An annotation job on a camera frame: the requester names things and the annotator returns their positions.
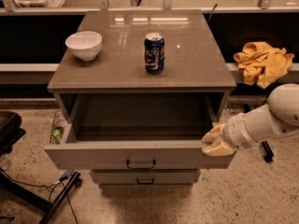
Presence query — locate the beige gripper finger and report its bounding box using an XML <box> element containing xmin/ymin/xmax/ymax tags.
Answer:
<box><xmin>202</xmin><ymin>138</ymin><xmax>237</xmax><ymax>157</ymax></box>
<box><xmin>202</xmin><ymin>124</ymin><xmax>224</xmax><ymax>144</ymax></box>

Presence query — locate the black chair base left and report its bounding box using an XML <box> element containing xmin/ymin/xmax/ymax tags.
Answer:
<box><xmin>0</xmin><ymin>111</ymin><xmax>80</xmax><ymax>224</ymax></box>

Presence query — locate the white ceramic bowl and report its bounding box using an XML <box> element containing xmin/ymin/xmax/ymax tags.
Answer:
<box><xmin>65</xmin><ymin>31</ymin><xmax>102</xmax><ymax>61</ymax></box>

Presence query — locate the grey drawer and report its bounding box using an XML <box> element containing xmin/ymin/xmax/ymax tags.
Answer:
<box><xmin>90</xmin><ymin>169</ymin><xmax>200</xmax><ymax>186</ymax></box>
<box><xmin>45</xmin><ymin>93</ymin><xmax>234</xmax><ymax>171</ymax></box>

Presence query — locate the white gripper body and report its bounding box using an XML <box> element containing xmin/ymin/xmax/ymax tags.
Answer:
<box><xmin>223</xmin><ymin>113</ymin><xmax>259</xmax><ymax>150</ymax></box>

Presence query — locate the blue soda can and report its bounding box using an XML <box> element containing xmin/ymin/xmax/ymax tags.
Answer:
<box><xmin>144</xmin><ymin>33</ymin><xmax>164</xmax><ymax>74</ymax></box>

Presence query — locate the yellow crumpled cloth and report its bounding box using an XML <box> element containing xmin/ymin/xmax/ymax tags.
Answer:
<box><xmin>234</xmin><ymin>42</ymin><xmax>294</xmax><ymax>89</ymax></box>

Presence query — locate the green item in basket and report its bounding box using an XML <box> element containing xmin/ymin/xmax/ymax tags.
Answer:
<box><xmin>52</xmin><ymin>127</ymin><xmax>64</xmax><ymax>144</ymax></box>

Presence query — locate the grey top drawer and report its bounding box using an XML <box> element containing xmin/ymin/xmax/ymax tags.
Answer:
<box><xmin>45</xmin><ymin>93</ymin><xmax>234</xmax><ymax>171</ymax></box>

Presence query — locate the wire mesh basket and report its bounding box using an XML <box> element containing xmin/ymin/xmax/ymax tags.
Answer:
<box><xmin>50</xmin><ymin>111</ymin><xmax>67</xmax><ymax>145</ymax></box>

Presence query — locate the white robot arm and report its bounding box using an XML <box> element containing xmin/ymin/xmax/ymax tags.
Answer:
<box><xmin>201</xmin><ymin>83</ymin><xmax>299</xmax><ymax>157</ymax></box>

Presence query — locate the grey bottom drawer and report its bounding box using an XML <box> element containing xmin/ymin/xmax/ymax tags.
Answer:
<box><xmin>90</xmin><ymin>169</ymin><xmax>200</xmax><ymax>186</ymax></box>

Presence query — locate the blue tape piece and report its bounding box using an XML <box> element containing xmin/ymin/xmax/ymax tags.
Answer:
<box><xmin>59</xmin><ymin>170</ymin><xmax>75</xmax><ymax>182</ymax></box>

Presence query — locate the black floor cable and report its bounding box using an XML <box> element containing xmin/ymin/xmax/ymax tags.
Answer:
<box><xmin>0</xmin><ymin>167</ymin><xmax>79</xmax><ymax>224</ymax></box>

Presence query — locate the grey drawer cabinet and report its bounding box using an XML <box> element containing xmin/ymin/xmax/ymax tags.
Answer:
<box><xmin>47</xmin><ymin>9</ymin><xmax>237</xmax><ymax>189</ymax></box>

